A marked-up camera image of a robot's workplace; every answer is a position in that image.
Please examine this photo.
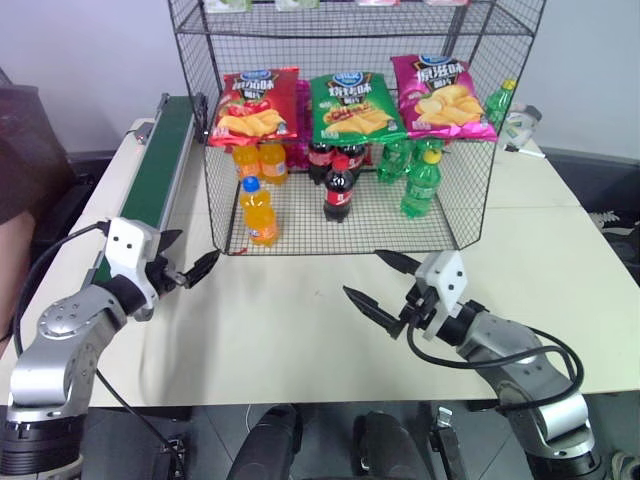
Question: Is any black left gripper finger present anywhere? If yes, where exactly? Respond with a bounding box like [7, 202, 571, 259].
[155, 228, 185, 262]
[180, 250, 222, 290]

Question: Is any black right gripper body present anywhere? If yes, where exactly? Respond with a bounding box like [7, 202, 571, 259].
[397, 284, 442, 332]

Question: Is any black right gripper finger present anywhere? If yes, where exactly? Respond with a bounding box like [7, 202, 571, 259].
[374, 249, 424, 277]
[342, 285, 404, 342]

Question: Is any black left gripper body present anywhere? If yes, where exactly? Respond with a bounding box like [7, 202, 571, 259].
[145, 253, 190, 302]

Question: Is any green conveyor belt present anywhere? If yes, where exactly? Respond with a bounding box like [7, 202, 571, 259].
[88, 91, 209, 287]

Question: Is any green soda bottle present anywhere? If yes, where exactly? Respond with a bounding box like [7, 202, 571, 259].
[400, 148, 446, 221]
[375, 141, 415, 184]
[412, 139, 447, 162]
[484, 79, 518, 132]

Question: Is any orange soda bottle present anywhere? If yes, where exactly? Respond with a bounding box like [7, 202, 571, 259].
[231, 143, 262, 182]
[257, 141, 291, 186]
[238, 175, 280, 248]

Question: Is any cola bottle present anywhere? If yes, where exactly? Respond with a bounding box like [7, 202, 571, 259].
[336, 142, 370, 172]
[305, 141, 335, 186]
[322, 155, 360, 224]

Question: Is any black metal table clamp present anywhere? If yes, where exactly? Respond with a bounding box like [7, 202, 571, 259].
[428, 405, 475, 480]

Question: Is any dark rounded shape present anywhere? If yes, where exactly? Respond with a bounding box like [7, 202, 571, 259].
[226, 404, 305, 480]
[351, 410, 437, 480]

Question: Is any red chips bag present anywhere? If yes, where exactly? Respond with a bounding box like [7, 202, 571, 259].
[206, 66, 302, 148]

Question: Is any person in brown clothing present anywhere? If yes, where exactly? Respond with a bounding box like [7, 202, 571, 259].
[0, 133, 39, 346]

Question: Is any green chips bag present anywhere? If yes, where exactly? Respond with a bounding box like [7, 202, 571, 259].
[308, 70, 409, 145]

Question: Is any black white marker pen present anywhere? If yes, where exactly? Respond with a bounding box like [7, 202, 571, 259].
[504, 143, 548, 161]

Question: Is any magenta chips bag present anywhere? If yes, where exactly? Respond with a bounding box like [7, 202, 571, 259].
[390, 53, 499, 142]

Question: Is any magenta snack bag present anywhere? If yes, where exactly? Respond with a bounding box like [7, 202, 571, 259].
[294, 78, 314, 169]

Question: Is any white green tape dispenser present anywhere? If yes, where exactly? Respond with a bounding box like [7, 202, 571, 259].
[501, 104, 544, 152]

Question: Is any grey sneaker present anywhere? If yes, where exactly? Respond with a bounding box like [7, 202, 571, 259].
[608, 449, 640, 480]

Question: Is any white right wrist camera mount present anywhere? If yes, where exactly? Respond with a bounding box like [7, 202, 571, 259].
[414, 250, 472, 342]

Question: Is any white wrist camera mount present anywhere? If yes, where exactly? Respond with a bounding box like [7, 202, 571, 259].
[102, 216, 164, 322]
[414, 250, 472, 342]

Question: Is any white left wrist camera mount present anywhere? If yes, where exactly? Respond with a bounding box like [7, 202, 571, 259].
[102, 216, 164, 322]

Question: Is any black wire rack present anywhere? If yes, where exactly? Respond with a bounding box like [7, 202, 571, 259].
[166, 0, 548, 258]

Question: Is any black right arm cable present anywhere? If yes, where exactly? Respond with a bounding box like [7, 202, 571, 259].
[405, 323, 586, 412]

